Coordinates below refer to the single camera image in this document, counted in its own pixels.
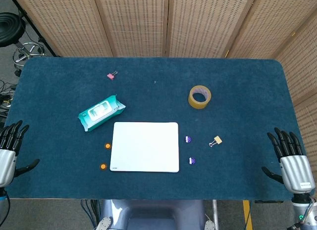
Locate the blue-grey robot torso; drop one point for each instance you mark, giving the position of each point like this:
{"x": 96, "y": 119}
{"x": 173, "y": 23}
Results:
{"x": 153, "y": 215}

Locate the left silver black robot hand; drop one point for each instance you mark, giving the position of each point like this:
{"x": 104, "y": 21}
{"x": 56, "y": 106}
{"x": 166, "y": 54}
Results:
{"x": 7, "y": 165}

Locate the yellow binder clip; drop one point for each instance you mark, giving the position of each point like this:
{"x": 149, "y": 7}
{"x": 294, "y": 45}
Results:
{"x": 218, "y": 139}

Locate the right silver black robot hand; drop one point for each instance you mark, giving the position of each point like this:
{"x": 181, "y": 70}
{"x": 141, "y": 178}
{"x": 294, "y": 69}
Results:
{"x": 297, "y": 173}

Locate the orange round magnet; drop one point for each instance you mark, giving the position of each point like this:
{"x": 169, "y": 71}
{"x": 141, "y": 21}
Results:
{"x": 107, "y": 146}
{"x": 103, "y": 166}

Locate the yellow floor tape strip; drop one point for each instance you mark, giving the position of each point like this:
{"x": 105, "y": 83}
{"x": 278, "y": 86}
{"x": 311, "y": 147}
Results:
{"x": 247, "y": 215}

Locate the pink binder clip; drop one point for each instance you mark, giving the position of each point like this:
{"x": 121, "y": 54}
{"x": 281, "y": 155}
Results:
{"x": 110, "y": 76}

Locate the black stool chrome base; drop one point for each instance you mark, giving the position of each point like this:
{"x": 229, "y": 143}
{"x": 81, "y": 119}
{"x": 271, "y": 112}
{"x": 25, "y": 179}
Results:
{"x": 10, "y": 29}

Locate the yellow packing tape roll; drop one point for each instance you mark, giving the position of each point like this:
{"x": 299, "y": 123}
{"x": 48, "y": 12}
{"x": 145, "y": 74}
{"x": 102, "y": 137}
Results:
{"x": 192, "y": 102}

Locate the wooden woven folding screen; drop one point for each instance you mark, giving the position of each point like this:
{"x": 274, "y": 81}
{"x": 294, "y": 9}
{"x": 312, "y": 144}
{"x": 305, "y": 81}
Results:
{"x": 136, "y": 22}

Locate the green wet wipes pack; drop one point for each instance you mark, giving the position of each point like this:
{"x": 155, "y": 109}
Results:
{"x": 100, "y": 113}

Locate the dark blue table cloth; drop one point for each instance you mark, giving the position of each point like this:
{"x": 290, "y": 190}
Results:
{"x": 158, "y": 101}

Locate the black metal frame bar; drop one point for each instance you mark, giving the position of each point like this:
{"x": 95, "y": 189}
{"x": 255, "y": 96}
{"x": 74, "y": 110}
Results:
{"x": 32, "y": 24}

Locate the white rectangular board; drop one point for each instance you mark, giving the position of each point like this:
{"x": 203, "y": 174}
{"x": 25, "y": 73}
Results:
{"x": 144, "y": 147}

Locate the purple round magnet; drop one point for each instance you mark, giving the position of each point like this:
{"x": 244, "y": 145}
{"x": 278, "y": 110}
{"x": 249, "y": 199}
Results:
{"x": 192, "y": 161}
{"x": 188, "y": 139}

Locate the silver metal pole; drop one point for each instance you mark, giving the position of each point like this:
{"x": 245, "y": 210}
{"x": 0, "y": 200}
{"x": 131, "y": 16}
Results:
{"x": 215, "y": 214}

